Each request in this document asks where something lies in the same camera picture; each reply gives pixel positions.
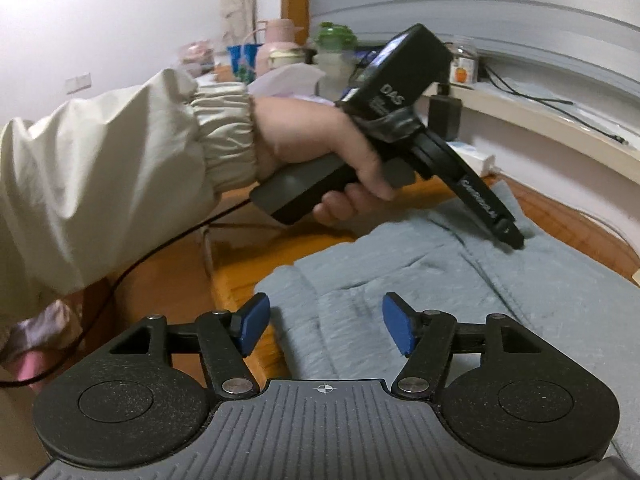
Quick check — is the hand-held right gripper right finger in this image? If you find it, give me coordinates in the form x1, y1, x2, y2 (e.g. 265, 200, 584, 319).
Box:
381, 291, 541, 402

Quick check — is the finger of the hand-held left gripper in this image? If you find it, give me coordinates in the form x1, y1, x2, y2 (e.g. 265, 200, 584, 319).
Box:
492, 206, 527, 252

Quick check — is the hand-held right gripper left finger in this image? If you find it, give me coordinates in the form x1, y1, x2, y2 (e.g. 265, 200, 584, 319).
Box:
107, 292, 272, 402

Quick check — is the grey hoodie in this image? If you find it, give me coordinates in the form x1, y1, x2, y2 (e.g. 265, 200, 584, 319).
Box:
254, 180, 640, 466

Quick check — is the person's left forearm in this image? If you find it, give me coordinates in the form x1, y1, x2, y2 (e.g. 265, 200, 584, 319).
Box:
0, 67, 261, 322

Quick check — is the person's left hand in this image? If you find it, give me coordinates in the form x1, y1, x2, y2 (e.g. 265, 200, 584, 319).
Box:
252, 96, 397, 227

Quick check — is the glass jar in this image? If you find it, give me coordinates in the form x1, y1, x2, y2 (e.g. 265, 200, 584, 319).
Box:
446, 35, 482, 86

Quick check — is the black power adapter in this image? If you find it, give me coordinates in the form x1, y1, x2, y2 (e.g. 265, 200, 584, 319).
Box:
428, 94, 464, 142

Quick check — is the green lid bottle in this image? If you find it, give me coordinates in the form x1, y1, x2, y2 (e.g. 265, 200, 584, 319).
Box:
312, 21, 360, 104

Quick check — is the white power strip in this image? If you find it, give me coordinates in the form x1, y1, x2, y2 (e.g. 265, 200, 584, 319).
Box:
447, 141, 501, 177

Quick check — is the grey window blind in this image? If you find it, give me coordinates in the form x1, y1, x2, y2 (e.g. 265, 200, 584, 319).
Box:
307, 0, 640, 111

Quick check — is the cream window sill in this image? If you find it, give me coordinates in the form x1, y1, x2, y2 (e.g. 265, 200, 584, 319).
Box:
422, 77, 640, 186

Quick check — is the pink thermos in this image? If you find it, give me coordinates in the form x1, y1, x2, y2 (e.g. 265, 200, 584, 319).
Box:
254, 18, 309, 79

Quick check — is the blue bag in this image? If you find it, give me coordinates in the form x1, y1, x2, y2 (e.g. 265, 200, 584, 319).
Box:
226, 43, 261, 85

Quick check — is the beige hanging cloth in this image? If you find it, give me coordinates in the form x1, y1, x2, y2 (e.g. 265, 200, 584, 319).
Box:
220, 0, 260, 61

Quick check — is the pink clothing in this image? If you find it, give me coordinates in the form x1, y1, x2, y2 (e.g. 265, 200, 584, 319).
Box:
14, 350, 59, 386

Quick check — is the long black cable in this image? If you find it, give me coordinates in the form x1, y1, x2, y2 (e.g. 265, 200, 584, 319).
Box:
0, 199, 253, 389

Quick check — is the white wall outlet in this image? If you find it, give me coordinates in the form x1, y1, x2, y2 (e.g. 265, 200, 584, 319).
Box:
65, 73, 95, 95

